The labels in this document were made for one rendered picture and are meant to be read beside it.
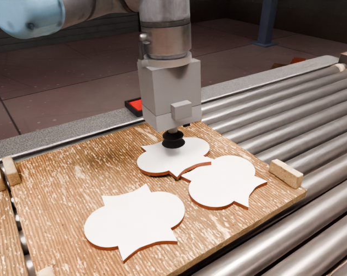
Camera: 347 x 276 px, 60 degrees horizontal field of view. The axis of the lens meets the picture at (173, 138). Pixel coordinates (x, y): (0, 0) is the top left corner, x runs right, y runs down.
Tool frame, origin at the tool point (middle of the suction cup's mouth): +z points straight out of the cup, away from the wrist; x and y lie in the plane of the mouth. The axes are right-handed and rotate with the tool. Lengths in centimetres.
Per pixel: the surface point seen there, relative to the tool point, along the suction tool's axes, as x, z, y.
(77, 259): -13.8, 3.9, -21.1
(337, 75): 20, 6, 72
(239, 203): -15.6, 4.1, 3.2
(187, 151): -0.8, 2.3, 2.4
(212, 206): -14.4, 3.8, -1.0
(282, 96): 16.5, 6.3, 43.4
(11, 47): 480, 59, -36
